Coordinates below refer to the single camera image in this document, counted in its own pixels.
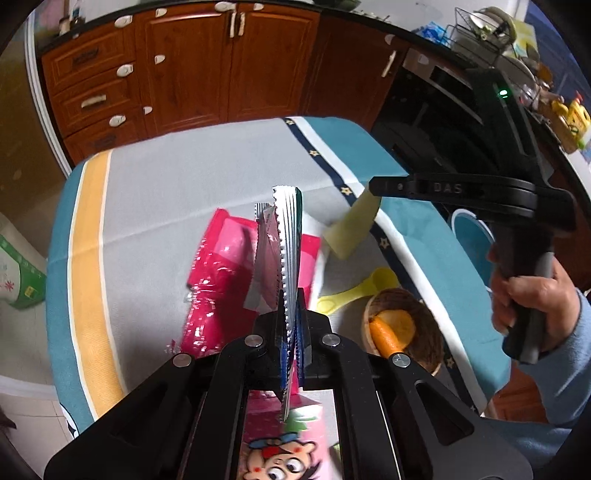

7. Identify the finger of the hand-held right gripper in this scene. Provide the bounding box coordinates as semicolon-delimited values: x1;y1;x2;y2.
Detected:
368;174;539;214

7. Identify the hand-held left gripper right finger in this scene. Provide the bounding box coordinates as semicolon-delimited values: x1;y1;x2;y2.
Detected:
294;287;531;480

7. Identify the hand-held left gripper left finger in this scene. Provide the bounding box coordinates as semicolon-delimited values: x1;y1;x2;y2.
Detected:
44;311;284;480

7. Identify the pink plastic wrapper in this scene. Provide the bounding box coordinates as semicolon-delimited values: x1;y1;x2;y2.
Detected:
161;208;321;361

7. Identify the orange peel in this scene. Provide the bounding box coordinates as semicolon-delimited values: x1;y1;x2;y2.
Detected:
369;309;416;358

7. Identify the pale yellow paper cup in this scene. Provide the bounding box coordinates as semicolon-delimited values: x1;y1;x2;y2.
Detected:
322;191;382;261

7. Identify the pink cartoon snack box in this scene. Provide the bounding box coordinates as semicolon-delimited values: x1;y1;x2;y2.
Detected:
238;390;342;480

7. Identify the silver foil snack wrapper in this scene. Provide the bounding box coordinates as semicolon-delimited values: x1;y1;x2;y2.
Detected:
245;185;305;423

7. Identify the person's right forearm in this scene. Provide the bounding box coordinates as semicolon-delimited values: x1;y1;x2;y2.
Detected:
485;288;591;467

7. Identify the person's right hand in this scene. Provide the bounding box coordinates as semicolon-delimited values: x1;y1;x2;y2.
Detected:
488;242;583;352

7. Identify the yellow toy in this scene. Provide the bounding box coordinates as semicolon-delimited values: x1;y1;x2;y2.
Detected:
551;92;591;153

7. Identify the black built-in oven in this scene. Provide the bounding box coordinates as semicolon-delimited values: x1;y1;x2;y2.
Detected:
372;46;509;185

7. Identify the yellow plastic spoon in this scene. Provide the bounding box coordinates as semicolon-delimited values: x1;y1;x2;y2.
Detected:
316;268;400;312

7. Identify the brown wooden bowl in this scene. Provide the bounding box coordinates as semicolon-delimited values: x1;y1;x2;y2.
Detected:
361;288;445;377

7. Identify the blue plastic bag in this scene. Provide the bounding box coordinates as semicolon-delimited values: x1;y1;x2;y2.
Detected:
413;21;451;47

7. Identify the green white sack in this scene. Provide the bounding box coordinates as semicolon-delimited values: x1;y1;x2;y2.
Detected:
0;233;47;310

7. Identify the wooden kitchen cabinet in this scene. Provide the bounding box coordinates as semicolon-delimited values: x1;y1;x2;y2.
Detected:
39;0;411;162

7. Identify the glass sliding door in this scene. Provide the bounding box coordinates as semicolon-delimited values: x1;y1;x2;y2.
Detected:
0;9;77;222

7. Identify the wire dish rack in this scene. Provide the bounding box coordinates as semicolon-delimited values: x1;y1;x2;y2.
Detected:
450;7;541;100

